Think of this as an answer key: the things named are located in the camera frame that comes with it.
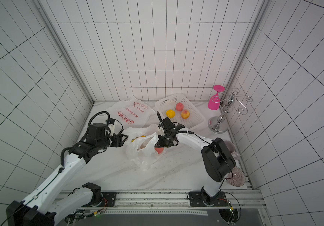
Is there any translucent white plastic bag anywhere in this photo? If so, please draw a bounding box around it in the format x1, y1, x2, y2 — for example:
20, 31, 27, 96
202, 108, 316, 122
124, 124, 166, 171

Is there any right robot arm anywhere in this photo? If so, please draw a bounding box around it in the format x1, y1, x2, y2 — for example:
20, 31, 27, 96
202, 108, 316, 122
155, 112, 236, 198

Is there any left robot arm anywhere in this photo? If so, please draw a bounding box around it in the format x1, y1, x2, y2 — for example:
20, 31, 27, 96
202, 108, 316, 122
4, 111, 128, 226

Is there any white bag with red print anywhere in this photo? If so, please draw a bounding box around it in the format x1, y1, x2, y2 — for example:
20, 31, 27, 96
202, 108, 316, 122
106, 96, 155, 129

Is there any orange pink peach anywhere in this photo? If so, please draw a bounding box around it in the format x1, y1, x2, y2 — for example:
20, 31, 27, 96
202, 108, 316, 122
181, 110, 190, 119

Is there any pink peach top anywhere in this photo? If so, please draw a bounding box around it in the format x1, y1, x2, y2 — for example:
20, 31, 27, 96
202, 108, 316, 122
175, 103, 184, 112

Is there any silver metal glass rack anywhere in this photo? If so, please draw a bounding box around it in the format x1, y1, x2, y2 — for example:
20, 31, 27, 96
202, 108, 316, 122
208, 88, 253, 134

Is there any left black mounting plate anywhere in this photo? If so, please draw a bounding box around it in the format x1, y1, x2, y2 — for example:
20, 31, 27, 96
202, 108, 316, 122
82, 191, 117, 209

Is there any black mounting plate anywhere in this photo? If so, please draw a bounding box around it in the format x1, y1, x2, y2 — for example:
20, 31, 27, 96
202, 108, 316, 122
187, 191, 228, 207
82, 191, 117, 209

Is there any pink plastic wine glass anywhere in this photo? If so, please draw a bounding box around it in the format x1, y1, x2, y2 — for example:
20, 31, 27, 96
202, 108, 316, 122
208, 85, 225, 111

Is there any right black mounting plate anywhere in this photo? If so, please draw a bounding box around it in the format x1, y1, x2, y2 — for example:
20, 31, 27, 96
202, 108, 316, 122
187, 191, 228, 207

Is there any pale pink mug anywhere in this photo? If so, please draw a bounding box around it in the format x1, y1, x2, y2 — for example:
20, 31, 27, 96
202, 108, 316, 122
224, 140, 241, 160

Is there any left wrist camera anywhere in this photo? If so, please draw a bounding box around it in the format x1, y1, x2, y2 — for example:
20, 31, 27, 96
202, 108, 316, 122
106, 118, 115, 136

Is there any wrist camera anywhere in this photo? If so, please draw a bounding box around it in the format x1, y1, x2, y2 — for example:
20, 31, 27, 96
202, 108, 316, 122
106, 118, 115, 136
159, 117, 175, 131

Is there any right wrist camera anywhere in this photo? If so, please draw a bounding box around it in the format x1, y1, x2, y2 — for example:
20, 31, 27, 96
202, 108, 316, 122
159, 117, 175, 131

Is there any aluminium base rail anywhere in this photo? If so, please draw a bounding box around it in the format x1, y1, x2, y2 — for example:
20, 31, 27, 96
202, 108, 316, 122
49, 188, 267, 219

